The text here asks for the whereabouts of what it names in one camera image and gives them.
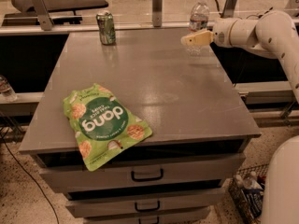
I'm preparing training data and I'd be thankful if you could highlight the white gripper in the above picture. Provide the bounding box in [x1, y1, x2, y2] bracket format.
[180, 18, 238, 48]

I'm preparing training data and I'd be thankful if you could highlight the clear plastic water bottle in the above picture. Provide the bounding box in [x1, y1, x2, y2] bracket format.
[187, 0, 209, 56]

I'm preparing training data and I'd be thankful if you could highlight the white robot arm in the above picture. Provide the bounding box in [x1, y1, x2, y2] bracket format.
[181, 10, 299, 224]

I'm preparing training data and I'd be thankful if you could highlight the green rice chip bag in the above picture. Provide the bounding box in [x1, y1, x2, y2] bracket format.
[64, 84, 152, 172]

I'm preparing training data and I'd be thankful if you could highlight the small bottle in basket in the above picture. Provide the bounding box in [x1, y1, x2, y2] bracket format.
[243, 171, 263, 190]

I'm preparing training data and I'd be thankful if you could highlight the blue snack bag in basket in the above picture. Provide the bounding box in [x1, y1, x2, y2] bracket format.
[243, 189, 263, 217]

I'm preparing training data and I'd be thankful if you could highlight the water bottle at left edge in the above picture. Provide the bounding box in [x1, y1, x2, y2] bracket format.
[0, 75, 17, 102]

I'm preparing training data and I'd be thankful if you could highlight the grey drawer cabinet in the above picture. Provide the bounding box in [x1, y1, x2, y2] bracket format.
[18, 27, 262, 224]

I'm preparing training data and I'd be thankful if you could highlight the green soda can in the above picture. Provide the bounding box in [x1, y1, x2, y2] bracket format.
[96, 10, 116, 45]

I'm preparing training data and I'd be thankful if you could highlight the top grey drawer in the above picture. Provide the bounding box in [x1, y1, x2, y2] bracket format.
[40, 153, 245, 193]

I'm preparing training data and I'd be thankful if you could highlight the grey drawer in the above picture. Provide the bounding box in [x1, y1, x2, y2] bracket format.
[66, 188, 225, 219]
[40, 153, 245, 193]
[83, 206, 210, 224]

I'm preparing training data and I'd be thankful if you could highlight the bottom grey drawer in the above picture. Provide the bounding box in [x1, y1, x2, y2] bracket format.
[83, 206, 210, 224]

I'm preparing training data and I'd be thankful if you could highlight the middle grey drawer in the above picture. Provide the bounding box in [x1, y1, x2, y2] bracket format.
[66, 188, 225, 219]

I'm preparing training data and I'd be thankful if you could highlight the right metal bracket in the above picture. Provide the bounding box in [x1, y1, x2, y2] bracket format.
[221, 0, 237, 19]

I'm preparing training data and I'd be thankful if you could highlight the metal bracket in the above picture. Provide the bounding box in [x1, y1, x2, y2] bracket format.
[221, 0, 237, 19]
[31, 0, 53, 31]
[152, 0, 163, 27]

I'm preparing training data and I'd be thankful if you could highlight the middle metal bracket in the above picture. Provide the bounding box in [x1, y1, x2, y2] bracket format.
[152, 0, 163, 27]

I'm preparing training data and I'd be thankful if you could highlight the wire mesh basket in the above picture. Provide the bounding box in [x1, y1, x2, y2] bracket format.
[228, 164, 268, 224]

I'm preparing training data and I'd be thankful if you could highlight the left metal bracket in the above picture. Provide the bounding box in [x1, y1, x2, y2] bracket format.
[31, 0, 53, 31]

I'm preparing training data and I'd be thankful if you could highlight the black floor cable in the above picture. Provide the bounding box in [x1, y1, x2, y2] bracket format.
[0, 131, 61, 224]

